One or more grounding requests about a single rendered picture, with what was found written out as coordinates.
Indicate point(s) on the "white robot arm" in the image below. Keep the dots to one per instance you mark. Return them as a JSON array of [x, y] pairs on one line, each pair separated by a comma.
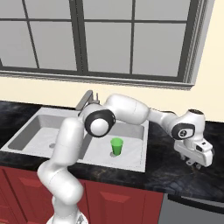
[[67, 145]]

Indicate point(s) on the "grey double-basin sink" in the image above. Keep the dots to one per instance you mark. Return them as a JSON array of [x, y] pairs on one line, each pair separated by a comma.
[[128, 151]]

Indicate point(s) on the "red cupboard door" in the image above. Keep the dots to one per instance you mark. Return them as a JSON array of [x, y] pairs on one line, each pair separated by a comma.
[[26, 198], [116, 204]]

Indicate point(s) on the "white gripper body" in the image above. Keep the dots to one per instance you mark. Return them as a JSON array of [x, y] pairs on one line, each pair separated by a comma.
[[201, 157]]

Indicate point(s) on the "grey metal tap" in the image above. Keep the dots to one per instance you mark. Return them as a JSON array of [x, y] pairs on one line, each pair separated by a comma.
[[86, 99]]

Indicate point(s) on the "grey dishwasher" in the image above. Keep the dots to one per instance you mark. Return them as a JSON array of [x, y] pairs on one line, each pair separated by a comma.
[[189, 213]]

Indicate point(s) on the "dark-framed window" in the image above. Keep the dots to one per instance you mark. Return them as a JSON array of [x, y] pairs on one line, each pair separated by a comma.
[[110, 38]]

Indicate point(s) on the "green cup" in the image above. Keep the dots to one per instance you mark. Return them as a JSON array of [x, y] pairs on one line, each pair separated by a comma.
[[117, 145]]

